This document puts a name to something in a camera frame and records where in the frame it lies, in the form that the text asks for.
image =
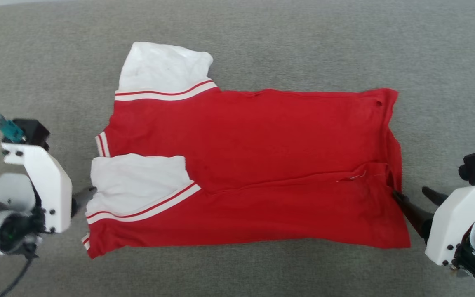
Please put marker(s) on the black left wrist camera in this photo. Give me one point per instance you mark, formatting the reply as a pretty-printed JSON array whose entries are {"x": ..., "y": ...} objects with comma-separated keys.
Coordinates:
[{"x": 35, "y": 132}]

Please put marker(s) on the red and white garment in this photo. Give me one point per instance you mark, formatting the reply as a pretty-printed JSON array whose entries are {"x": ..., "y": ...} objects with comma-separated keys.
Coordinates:
[{"x": 262, "y": 144}]

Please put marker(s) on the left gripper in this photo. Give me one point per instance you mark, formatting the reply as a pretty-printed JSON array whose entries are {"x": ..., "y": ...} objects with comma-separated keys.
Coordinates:
[{"x": 12, "y": 231}]

